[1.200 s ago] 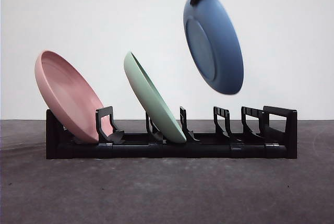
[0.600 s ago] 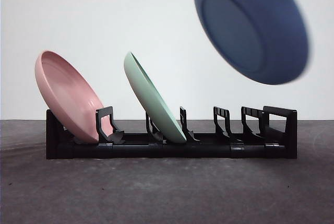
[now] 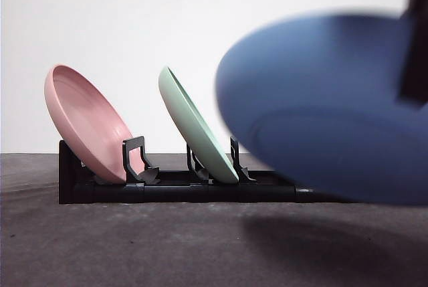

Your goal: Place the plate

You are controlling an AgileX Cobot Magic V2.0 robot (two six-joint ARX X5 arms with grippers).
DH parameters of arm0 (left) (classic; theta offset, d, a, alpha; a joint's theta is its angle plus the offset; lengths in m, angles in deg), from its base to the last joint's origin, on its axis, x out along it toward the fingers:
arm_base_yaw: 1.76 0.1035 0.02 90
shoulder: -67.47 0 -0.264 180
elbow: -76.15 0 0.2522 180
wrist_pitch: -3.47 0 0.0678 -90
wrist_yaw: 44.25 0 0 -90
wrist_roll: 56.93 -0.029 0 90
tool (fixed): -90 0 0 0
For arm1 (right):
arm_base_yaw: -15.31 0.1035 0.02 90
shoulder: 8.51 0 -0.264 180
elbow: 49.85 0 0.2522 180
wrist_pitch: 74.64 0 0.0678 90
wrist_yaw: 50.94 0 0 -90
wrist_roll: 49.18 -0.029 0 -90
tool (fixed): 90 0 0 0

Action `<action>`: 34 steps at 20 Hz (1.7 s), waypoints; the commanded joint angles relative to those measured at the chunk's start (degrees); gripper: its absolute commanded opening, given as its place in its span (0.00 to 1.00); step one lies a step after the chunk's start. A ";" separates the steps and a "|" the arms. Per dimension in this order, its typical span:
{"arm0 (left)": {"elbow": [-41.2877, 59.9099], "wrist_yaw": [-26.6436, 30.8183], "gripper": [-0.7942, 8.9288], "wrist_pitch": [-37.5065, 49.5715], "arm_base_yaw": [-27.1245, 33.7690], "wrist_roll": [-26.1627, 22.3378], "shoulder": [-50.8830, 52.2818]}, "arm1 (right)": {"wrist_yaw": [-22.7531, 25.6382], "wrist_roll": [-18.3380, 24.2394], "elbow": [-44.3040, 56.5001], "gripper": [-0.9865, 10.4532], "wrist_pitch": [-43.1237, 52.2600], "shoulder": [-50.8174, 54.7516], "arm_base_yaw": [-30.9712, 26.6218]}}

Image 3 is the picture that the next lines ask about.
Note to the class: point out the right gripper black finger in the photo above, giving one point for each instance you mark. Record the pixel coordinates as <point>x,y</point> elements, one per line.
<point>418,49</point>

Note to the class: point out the blue round plate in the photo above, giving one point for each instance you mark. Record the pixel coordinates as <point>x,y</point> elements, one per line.
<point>317,99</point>

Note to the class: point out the green round plate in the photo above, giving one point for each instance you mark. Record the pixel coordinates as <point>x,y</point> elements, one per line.
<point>194,126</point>

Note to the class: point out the pink round plate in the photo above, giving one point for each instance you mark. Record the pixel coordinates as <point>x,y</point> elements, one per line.
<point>87,116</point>

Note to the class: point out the black plastic dish rack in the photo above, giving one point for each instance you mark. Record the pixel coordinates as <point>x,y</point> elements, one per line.
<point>200,195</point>

